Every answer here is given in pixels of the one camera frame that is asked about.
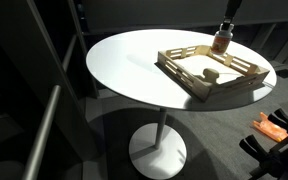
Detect black floor hatch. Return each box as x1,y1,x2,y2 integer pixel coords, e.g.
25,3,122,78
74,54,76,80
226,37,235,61
275,68,288,80

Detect grey metal rail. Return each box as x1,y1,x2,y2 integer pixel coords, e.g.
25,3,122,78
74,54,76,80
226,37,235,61
61,34,78,73
21,84,62,180

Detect white table pedestal base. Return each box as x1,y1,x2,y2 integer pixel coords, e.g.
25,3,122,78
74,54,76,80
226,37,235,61
128,107,188,180

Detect orange plastic clamp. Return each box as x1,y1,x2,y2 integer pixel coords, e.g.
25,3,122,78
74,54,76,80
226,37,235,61
252,111,288,143

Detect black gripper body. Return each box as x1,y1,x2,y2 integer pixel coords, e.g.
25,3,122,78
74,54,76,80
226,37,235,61
222,0,243,24

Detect light wooden slatted tray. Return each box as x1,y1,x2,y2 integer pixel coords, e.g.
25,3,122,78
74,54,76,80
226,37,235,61
156,44,271,103

